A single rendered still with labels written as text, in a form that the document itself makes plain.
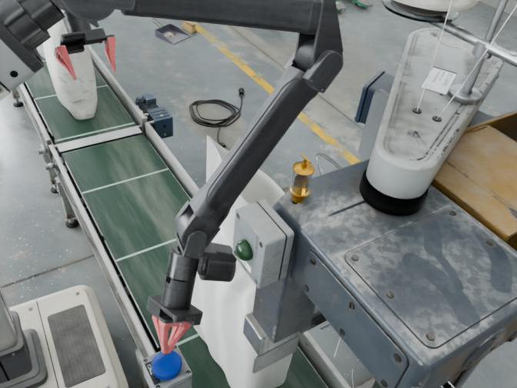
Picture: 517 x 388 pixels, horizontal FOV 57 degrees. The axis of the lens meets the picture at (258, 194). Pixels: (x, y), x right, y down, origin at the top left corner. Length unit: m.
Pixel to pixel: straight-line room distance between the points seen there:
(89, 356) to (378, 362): 1.31
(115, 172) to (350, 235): 1.72
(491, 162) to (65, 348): 1.44
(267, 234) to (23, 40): 0.42
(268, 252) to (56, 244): 1.96
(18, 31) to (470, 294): 0.66
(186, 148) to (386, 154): 2.44
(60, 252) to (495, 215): 2.05
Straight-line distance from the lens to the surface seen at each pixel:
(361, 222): 0.64
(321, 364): 1.61
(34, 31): 0.75
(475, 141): 0.89
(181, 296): 0.93
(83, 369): 1.76
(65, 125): 2.58
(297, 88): 0.84
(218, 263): 0.93
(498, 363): 2.36
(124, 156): 2.33
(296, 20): 0.82
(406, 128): 0.70
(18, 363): 1.70
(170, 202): 2.06
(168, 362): 1.05
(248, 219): 0.62
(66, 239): 2.51
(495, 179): 0.81
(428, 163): 0.64
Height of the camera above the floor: 1.76
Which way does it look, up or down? 41 degrees down
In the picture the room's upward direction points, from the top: 7 degrees clockwise
